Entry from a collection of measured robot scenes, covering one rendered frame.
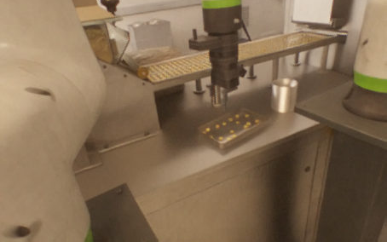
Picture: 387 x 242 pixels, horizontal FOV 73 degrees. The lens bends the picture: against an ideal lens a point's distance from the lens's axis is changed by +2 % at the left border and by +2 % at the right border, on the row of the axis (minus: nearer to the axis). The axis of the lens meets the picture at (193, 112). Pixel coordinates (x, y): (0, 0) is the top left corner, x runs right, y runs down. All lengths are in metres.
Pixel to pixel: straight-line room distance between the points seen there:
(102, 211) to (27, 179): 0.24
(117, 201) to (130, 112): 0.40
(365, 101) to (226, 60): 0.31
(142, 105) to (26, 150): 0.60
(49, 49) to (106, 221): 0.25
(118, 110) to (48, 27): 0.49
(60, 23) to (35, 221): 0.21
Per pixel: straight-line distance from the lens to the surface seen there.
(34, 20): 0.34
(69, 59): 0.34
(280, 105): 0.90
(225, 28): 0.61
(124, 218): 0.43
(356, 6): 1.23
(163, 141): 0.79
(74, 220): 0.28
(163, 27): 4.23
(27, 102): 0.23
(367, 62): 0.65
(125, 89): 0.77
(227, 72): 0.65
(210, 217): 0.79
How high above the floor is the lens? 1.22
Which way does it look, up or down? 27 degrees down
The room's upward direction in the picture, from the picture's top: 6 degrees counter-clockwise
